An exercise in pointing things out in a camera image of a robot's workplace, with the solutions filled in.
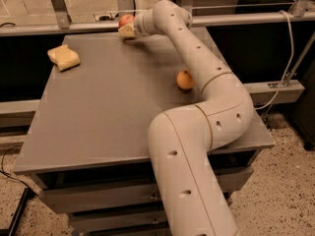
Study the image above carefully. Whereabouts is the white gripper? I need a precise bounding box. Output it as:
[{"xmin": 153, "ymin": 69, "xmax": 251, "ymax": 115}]
[{"xmin": 118, "ymin": 10, "xmax": 155, "ymax": 38}]

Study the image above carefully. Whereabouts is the red apple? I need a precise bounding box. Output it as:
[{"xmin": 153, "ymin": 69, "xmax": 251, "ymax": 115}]
[{"xmin": 118, "ymin": 14, "xmax": 135, "ymax": 28}]

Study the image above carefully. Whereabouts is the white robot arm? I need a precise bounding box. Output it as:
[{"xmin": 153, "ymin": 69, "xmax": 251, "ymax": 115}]
[{"xmin": 125, "ymin": 0, "xmax": 254, "ymax": 236}]

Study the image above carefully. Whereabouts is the white power strip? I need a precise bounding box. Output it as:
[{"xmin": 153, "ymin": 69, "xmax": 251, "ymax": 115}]
[{"xmin": 94, "ymin": 12, "xmax": 119, "ymax": 22}]

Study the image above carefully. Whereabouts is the yellow sponge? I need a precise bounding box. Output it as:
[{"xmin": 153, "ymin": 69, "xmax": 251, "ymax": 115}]
[{"xmin": 47, "ymin": 44, "xmax": 80, "ymax": 72}]

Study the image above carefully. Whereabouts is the orange fruit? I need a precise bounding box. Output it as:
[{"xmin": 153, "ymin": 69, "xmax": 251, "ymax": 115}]
[{"xmin": 176, "ymin": 69, "xmax": 195, "ymax": 90}]

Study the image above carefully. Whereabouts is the white cable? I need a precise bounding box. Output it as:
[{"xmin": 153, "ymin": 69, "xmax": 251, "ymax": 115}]
[{"xmin": 254, "ymin": 10, "xmax": 295, "ymax": 111}]

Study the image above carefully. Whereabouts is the black floor cable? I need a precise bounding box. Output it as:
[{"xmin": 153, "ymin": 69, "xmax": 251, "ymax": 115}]
[{"xmin": 0, "ymin": 145, "xmax": 33, "ymax": 192}]

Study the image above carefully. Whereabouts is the metal frame rail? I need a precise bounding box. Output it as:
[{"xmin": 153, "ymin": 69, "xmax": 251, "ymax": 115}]
[{"xmin": 0, "ymin": 0, "xmax": 315, "ymax": 37}]

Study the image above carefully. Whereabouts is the black floor frame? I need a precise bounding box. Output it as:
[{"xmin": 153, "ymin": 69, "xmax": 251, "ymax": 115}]
[{"xmin": 0, "ymin": 188, "xmax": 31, "ymax": 236}]

